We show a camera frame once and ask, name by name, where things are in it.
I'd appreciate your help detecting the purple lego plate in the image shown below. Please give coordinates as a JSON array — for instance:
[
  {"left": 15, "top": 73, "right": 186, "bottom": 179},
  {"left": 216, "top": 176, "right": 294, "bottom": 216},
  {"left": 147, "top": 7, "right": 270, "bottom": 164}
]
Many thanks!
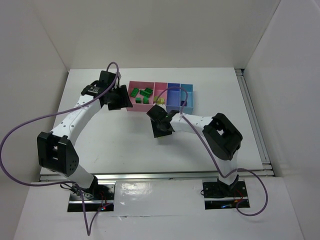
[{"left": 180, "top": 100, "right": 187, "bottom": 106}]

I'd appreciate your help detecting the green on yellow lego stack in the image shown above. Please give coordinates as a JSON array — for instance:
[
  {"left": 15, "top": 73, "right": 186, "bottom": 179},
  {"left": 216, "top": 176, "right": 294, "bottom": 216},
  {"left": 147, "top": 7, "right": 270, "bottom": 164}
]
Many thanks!
[{"left": 157, "top": 97, "right": 165, "bottom": 104}]

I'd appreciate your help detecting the light blue bin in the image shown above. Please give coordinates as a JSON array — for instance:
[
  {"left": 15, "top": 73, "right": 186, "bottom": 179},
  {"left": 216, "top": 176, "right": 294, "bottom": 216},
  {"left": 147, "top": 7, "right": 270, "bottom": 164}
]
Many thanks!
[{"left": 180, "top": 83, "right": 194, "bottom": 115}]

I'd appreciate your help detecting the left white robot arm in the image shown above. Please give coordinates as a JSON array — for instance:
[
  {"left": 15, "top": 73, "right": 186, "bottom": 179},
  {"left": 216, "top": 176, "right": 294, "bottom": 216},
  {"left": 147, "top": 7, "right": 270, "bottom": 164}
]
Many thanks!
[{"left": 37, "top": 70, "right": 133, "bottom": 196}]

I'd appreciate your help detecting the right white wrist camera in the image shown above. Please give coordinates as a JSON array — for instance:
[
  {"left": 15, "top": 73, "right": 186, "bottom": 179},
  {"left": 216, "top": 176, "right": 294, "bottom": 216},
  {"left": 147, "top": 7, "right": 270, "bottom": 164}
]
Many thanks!
[{"left": 156, "top": 104, "right": 167, "bottom": 112}]

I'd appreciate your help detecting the small pink bin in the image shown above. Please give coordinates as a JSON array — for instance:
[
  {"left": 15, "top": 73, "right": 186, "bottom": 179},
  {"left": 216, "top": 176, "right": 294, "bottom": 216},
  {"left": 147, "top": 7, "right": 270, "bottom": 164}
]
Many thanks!
[{"left": 153, "top": 82, "right": 168, "bottom": 108}]

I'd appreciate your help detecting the lime lego brick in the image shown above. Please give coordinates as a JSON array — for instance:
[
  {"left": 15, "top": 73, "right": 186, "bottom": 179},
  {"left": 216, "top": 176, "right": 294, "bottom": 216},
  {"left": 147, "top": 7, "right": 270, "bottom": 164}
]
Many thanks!
[{"left": 154, "top": 96, "right": 162, "bottom": 102}]

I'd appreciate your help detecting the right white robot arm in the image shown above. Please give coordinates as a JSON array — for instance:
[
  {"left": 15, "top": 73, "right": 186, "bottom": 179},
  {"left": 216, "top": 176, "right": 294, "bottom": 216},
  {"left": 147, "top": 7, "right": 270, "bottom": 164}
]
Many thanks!
[{"left": 146, "top": 104, "right": 243, "bottom": 191}]

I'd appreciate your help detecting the green square lego brick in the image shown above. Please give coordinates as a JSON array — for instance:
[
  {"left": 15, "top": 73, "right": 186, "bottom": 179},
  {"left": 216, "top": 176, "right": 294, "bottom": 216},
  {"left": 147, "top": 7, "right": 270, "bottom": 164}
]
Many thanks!
[{"left": 139, "top": 90, "right": 151, "bottom": 98}]

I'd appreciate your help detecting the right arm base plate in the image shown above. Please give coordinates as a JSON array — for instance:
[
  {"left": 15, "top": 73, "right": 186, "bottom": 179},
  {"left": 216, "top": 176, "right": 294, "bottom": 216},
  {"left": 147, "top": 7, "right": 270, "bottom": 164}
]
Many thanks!
[{"left": 200, "top": 181, "right": 250, "bottom": 210}]

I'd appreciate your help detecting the green slope lego with white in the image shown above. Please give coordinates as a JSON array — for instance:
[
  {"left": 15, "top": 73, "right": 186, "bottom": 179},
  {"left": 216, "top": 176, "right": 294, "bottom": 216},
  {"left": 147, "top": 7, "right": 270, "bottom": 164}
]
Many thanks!
[{"left": 144, "top": 87, "right": 153, "bottom": 95}]

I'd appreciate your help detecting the large pink bin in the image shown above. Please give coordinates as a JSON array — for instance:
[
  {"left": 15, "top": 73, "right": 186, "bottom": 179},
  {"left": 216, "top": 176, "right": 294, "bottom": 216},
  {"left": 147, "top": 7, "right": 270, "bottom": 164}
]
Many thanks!
[{"left": 126, "top": 81, "right": 155, "bottom": 112}]

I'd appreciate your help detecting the right side aluminium rail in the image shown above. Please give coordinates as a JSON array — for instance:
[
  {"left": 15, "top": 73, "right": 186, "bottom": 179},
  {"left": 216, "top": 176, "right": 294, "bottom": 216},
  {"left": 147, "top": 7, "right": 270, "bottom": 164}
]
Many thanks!
[{"left": 234, "top": 68, "right": 275, "bottom": 177}]

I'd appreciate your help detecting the front aluminium rail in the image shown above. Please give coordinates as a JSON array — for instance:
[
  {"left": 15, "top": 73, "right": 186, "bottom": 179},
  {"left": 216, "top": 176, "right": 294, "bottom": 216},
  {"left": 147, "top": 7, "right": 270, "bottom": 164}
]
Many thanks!
[{"left": 39, "top": 169, "right": 275, "bottom": 182}]

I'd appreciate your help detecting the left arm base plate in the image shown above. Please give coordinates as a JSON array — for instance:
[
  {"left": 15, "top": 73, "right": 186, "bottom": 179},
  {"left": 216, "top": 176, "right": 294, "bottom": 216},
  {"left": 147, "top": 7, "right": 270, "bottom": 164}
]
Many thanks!
[{"left": 60, "top": 183, "right": 116, "bottom": 213}]

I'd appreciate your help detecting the aluminium rail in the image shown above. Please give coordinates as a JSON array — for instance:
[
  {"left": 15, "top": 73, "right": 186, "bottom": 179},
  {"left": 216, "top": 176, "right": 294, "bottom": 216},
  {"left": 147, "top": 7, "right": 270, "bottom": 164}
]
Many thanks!
[
  {"left": 234, "top": 68, "right": 275, "bottom": 177},
  {"left": 39, "top": 169, "right": 275, "bottom": 182}
]

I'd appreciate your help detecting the green long lego plate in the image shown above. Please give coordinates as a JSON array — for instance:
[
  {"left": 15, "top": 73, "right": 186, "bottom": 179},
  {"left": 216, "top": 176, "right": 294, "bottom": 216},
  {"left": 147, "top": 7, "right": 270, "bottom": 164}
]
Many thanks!
[{"left": 130, "top": 87, "right": 140, "bottom": 98}]

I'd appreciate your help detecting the small green slope lego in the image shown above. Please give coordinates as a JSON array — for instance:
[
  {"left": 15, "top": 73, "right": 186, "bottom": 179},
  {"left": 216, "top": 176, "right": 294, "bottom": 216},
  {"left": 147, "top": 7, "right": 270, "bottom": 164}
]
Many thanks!
[{"left": 135, "top": 97, "right": 141, "bottom": 104}]

